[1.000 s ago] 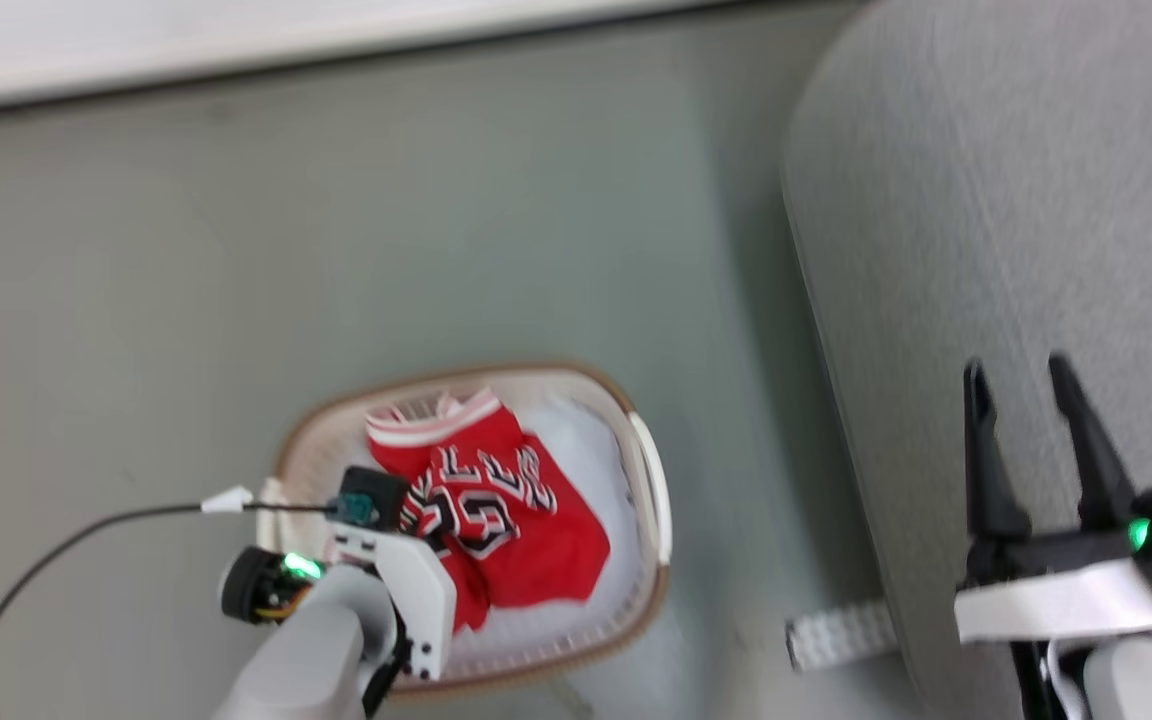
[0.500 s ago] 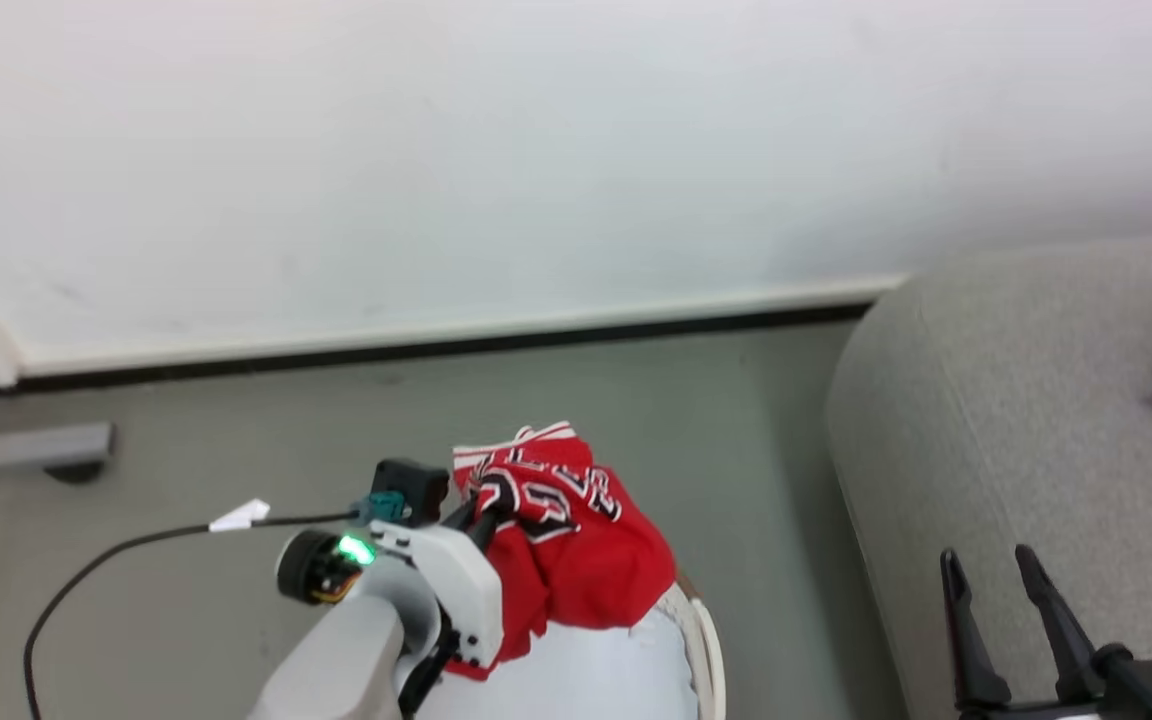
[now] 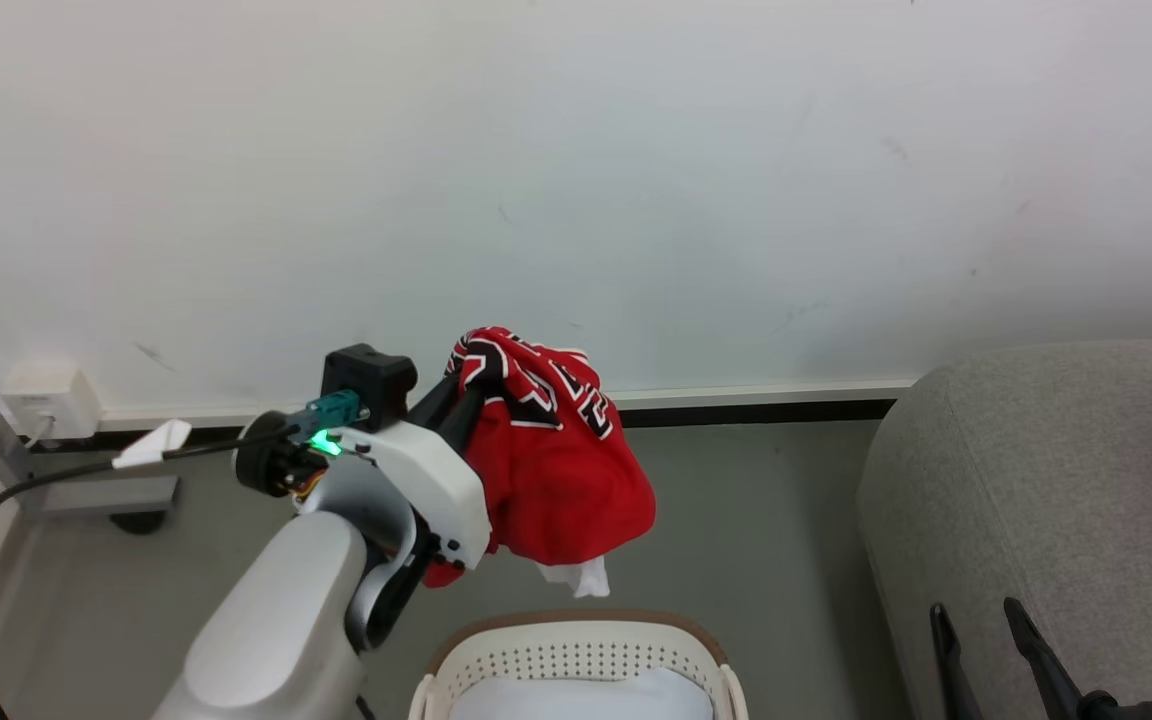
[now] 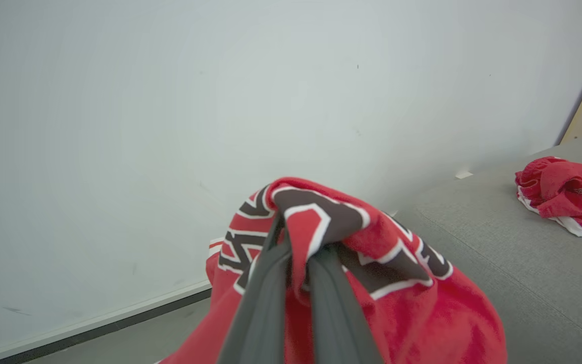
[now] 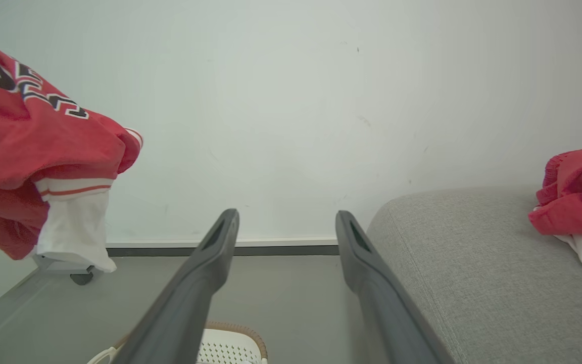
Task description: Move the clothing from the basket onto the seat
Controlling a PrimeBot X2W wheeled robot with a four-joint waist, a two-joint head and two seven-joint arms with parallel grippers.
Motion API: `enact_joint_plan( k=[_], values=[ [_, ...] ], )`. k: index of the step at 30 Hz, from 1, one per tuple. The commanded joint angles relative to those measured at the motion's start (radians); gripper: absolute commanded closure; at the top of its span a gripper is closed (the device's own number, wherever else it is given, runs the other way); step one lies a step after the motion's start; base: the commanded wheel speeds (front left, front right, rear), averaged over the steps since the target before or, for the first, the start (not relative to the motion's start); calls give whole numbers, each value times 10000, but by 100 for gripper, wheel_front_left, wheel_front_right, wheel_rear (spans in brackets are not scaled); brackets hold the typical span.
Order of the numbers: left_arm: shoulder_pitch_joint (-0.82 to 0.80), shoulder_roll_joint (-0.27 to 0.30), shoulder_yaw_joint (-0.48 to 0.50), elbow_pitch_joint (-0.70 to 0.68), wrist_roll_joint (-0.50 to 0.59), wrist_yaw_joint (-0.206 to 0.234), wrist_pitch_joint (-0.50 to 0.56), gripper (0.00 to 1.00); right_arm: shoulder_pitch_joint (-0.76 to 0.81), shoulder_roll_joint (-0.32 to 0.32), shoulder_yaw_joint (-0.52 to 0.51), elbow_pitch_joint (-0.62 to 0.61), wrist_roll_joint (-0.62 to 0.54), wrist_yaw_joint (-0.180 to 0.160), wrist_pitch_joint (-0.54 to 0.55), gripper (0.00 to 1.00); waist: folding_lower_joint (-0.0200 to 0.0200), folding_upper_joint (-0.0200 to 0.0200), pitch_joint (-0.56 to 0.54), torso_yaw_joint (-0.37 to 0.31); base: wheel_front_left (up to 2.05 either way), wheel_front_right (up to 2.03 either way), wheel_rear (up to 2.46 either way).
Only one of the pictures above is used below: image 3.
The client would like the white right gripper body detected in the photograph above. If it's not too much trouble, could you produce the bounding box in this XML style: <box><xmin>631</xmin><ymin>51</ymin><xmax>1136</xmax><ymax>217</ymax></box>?
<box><xmin>1076</xmin><ymin>690</ymin><xmax>1152</xmax><ymax>720</ymax></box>

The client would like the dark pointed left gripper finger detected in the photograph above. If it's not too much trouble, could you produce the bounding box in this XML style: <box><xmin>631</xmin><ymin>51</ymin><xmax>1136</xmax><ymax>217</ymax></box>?
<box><xmin>404</xmin><ymin>376</ymin><xmax>464</xmax><ymax>429</ymax></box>
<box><xmin>439</xmin><ymin>386</ymin><xmax>489</xmax><ymax>473</ymax></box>

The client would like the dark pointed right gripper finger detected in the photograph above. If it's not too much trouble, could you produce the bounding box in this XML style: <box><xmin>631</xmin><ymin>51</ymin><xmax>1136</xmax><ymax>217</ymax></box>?
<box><xmin>1003</xmin><ymin>597</ymin><xmax>1089</xmax><ymax>720</ymax></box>
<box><xmin>929</xmin><ymin>603</ymin><xmax>984</xmax><ymax>720</ymax></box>

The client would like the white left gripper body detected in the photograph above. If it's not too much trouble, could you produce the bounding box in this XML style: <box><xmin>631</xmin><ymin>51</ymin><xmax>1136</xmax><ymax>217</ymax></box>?
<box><xmin>328</xmin><ymin>418</ymin><xmax>494</xmax><ymax>573</ymax></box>

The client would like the red basketball jersey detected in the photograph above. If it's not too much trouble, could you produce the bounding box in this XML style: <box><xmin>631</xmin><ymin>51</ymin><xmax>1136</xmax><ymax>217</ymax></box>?
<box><xmin>423</xmin><ymin>326</ymin><xmax>657</xmax><ymax>599</ymax></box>

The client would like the grey fabric sofa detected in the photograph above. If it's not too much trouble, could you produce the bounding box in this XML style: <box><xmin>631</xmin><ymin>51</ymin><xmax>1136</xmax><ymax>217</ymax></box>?
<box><xmin>856</xmin><ymin>338</ymin><xmax>1152</xmax><ymax>720</ymax></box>

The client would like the white clothing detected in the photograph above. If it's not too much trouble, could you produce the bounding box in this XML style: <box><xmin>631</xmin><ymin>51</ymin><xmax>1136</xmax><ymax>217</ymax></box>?
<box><xmin>449</xmin><ymin>667</ymin><xmax>716</xmax><ymax>720</ymax></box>

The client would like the white perforated laundry basket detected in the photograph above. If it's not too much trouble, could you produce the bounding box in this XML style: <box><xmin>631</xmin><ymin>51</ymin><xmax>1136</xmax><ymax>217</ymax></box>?
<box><xmin>408</xmin><ymin>610</ymin><xmax>750</xmax><ymax>720</ymax></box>

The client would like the white cable tag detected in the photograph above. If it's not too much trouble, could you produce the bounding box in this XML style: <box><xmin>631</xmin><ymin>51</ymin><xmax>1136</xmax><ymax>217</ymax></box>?
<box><xmin>112</xmin><ymin>419</ymin><xmax>193</xmax><ymax>470</ymax></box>

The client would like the white wall outlet box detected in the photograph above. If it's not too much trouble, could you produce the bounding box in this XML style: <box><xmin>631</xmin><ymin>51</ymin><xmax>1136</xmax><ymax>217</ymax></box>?
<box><xmin>0</xmin><ymin>360</ymin><xmax>103</xmax><ymax>442</ymax></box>

